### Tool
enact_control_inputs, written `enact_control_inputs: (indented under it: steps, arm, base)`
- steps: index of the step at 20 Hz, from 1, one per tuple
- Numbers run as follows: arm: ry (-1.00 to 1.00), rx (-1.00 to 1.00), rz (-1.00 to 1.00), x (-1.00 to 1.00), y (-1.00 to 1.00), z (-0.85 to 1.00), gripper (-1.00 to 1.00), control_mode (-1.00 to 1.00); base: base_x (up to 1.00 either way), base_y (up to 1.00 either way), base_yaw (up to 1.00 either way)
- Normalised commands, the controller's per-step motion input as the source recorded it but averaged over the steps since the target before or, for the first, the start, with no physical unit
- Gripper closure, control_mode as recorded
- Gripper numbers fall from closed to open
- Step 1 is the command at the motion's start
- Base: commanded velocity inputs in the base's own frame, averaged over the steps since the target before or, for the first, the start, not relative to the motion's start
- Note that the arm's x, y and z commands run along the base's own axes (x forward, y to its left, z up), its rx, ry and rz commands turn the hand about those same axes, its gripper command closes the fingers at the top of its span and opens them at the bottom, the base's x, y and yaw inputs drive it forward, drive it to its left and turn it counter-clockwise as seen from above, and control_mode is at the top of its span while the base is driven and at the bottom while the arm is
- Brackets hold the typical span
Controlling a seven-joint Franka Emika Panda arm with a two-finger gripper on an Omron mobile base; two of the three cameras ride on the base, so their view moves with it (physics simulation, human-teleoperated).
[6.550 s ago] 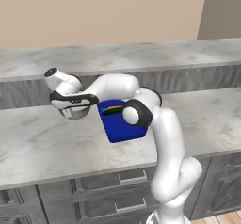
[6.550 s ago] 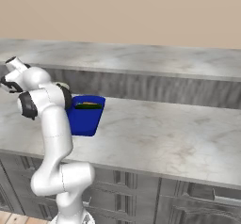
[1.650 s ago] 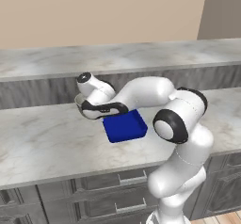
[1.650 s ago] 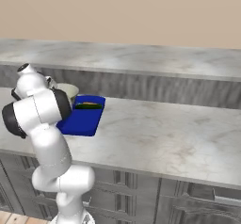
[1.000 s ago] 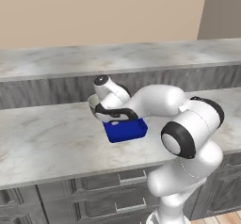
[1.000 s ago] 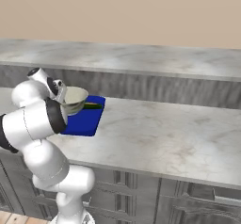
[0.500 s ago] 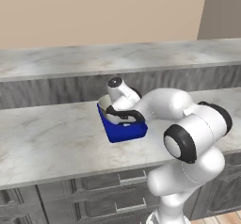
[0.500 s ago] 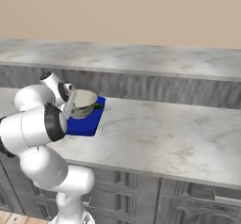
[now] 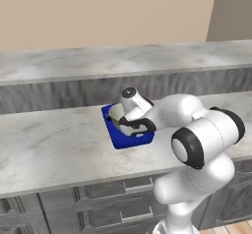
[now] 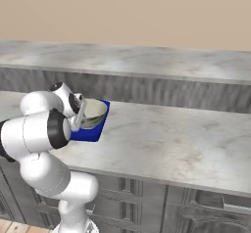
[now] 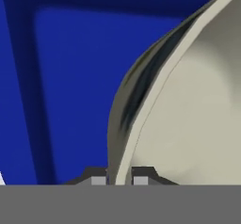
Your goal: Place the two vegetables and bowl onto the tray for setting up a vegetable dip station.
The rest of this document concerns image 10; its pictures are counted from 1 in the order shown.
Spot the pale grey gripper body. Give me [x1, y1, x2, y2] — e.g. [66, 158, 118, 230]
[72, 98, 88, 132]

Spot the silver metal bowl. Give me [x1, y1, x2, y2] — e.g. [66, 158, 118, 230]
[79, 98, 109, 130]

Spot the blue tray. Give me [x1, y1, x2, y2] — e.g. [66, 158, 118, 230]
[69, 99, 112, 143]

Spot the grey cupboard door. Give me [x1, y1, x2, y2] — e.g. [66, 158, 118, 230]
[85, 173, 167, 233]
[0, 163, 62, 230]
[163, 184, 251, 233]

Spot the grey cupboard handle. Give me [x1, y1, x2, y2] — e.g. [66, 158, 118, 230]
[222, 195, 251, 216]

